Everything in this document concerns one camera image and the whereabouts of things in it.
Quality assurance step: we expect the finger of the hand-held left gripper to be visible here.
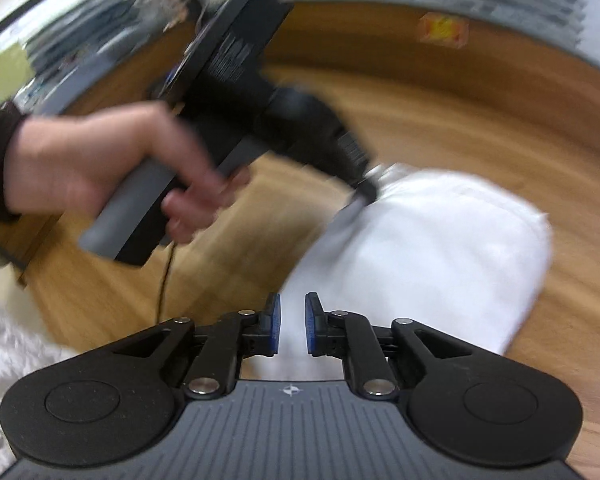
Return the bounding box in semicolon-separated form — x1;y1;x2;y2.
339;132;382;207

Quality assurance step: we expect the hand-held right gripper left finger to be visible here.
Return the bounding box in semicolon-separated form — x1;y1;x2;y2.
112;292;283;400

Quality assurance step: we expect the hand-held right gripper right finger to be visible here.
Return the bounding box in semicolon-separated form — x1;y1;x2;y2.
305;292;474;401

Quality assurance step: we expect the cream satin shirt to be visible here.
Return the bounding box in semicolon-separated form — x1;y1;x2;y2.
242;162;553;383

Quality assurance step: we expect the person's left hand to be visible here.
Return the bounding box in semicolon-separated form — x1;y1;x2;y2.
2;101;255;246

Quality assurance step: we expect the orange and yellow sticker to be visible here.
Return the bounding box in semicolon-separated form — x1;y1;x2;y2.
418;12;470;50

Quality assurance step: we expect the yellow-green paper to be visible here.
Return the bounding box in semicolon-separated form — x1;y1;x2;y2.
0;42;36;98

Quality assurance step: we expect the white fuzzy cloth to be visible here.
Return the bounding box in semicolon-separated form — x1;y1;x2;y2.
0;267;81;480

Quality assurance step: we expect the black cable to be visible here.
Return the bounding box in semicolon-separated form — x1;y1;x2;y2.
156;242;176;322

